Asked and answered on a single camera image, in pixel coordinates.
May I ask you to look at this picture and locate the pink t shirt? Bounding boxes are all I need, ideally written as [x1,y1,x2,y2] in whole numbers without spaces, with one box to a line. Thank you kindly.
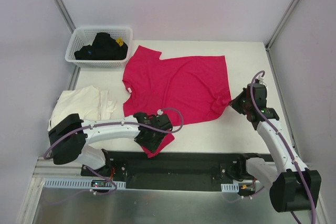
[122,45,233,159]

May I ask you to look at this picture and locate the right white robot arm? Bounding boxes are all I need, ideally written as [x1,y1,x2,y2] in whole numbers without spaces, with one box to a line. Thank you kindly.
[229,83,321,212]

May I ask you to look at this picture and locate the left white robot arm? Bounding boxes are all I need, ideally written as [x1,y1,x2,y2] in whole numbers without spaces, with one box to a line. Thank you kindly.
[45,112,173,177]

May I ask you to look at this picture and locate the white t shirt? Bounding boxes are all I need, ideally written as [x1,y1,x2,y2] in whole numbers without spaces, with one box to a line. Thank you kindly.
[48,86,117,131]

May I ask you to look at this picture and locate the black t shirt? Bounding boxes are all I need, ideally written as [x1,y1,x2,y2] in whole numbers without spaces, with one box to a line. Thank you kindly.
[74,33,128,61]

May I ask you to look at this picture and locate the white plastic laundry basket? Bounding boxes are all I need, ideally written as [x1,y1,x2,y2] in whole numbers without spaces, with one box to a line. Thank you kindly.
[65,25,133,69]

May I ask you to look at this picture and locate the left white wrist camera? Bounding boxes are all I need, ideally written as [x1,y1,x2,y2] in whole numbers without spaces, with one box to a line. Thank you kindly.
[255,75,265,85]

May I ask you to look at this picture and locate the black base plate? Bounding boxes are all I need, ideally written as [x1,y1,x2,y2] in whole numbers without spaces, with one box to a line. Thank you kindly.
[80,150,274,190]

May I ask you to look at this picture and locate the right white cable duct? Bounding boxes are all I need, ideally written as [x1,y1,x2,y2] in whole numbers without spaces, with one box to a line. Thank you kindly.
[220,183,239,193]

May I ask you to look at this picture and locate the white cable duct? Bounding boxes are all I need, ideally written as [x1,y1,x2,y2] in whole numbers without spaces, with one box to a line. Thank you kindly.
[220,183,239,193]
[44,178,115,190]

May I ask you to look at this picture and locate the left white cable duct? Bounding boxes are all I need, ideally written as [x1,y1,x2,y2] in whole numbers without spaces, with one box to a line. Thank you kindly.
[44,178,115,190]

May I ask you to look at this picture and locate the right aluminium frame post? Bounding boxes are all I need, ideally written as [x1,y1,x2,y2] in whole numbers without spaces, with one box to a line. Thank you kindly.
[265,0,301,52]

